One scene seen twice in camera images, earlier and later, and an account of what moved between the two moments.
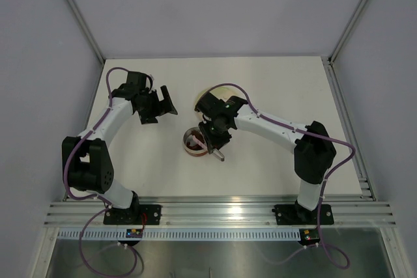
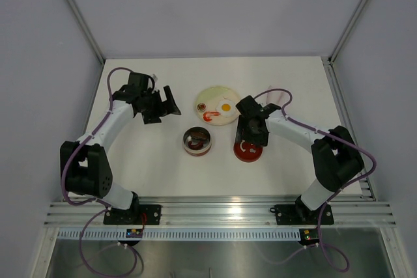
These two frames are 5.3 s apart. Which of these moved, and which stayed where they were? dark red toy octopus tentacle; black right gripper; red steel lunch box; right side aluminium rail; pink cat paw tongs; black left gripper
Moved: pink cat paw tongs; black right gripper
Stayed: dark red toy octopus tentacle; red steel lunch box; black left gripper; right side aluminium rail
